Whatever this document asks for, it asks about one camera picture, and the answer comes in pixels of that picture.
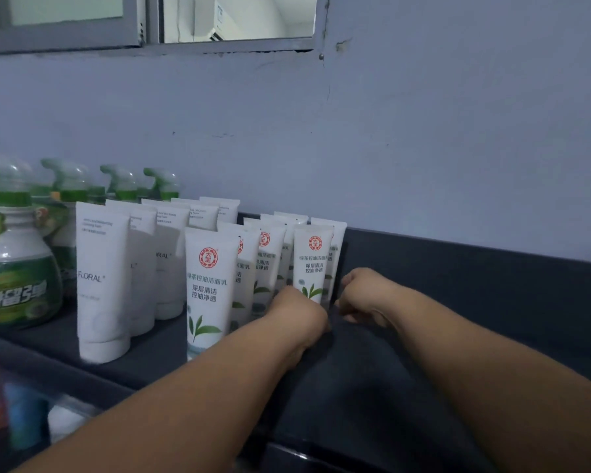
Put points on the person's left hand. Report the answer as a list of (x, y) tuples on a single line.
[(300, 320)]

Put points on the person's right hand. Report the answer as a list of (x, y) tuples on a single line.
[(374, 295)]

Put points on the row of green-leaf tubes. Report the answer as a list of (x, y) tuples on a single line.
[(209, 290)]

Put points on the dark grey shelf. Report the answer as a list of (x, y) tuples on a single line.
[(473, 290)]

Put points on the person's right forearm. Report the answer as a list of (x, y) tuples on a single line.
[(497, 389)]

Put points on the person's left forearm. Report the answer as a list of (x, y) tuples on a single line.
[(177, 413)]

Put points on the green spray cleaner twin pack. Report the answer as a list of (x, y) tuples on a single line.
[(123, 182), (64, 241), (165, 184), (19, 290)]

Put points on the white cleaner bottle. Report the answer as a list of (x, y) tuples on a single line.
[(64, 423)]

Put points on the white air conditioner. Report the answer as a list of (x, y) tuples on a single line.
[(221, 22)]

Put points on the grey framed window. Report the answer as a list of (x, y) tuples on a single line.
[(79, 41)]

